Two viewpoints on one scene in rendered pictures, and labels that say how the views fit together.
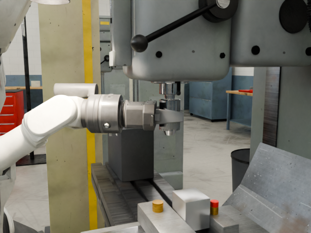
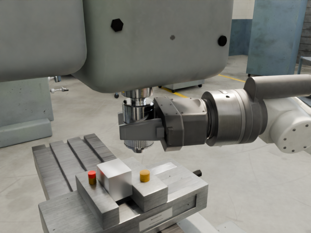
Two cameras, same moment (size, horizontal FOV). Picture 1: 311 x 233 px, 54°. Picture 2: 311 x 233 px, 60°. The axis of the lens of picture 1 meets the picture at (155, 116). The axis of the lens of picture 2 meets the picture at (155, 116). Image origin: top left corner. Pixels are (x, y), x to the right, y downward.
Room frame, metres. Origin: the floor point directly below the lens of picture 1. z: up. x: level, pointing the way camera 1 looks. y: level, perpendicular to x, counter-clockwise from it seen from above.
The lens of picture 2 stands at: (1.06, -0.09, 1.39)
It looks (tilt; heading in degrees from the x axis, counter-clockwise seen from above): 21 degrees down; 167
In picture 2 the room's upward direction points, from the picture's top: straight up
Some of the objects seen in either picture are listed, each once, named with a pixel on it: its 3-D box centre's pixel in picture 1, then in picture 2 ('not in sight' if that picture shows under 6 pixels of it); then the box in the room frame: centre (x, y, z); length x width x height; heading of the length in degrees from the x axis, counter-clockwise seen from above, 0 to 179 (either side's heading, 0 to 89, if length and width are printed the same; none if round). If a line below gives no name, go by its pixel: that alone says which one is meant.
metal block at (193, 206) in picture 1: (190, 208); (114, 179); (0.57, -0.07, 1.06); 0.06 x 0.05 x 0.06; 21
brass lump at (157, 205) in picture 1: (158, 206); (145, 175); (0.57, 0.00, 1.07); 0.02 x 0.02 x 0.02
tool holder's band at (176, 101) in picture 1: (169, 101); (138, 104); (0.68, -0.03, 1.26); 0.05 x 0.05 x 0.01
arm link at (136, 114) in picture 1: (129, 115); (196, 120); (0.69, 0.06, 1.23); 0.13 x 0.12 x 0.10; 177
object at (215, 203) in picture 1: (214, 207); (92, 177); (0.56, -0.11, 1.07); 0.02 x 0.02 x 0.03
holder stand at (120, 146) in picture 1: (129, 145); not in sight; (1.14, 0.10, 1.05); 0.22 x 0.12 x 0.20; 21
